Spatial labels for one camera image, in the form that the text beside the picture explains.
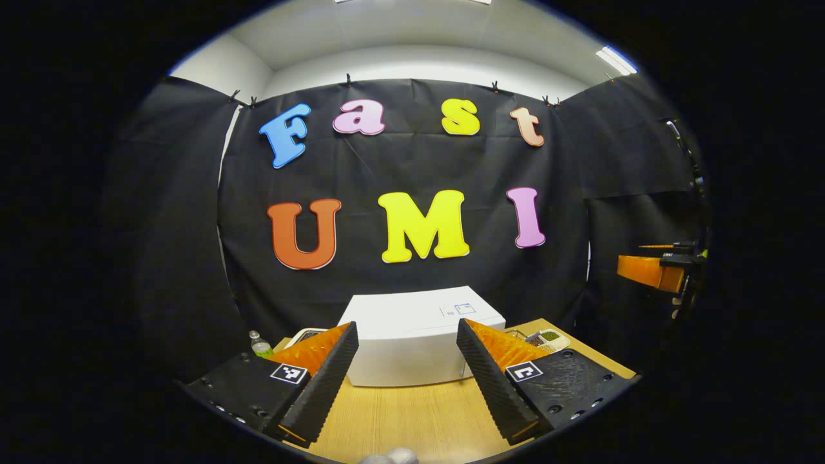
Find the white microwave oven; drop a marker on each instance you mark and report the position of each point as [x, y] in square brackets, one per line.
[412, 328]

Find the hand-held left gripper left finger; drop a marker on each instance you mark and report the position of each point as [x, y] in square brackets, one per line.
[325, 380]

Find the green drink bottle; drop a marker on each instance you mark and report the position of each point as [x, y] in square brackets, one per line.
[260, 347]

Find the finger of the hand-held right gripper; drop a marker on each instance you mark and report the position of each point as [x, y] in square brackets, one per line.
[644, 270]
[683, 246]

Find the thin metal rod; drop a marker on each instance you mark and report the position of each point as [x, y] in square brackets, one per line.
[686, 151]

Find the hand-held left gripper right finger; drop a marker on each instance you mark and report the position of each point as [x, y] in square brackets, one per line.
[493, 380]

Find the white toaster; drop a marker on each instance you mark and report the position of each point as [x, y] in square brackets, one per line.
[303, 335]

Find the ceiling light panel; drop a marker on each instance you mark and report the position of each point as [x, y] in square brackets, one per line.
[412, 2]
[617, 60]

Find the white divided bean tray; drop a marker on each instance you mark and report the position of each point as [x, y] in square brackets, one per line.
[548, 338]

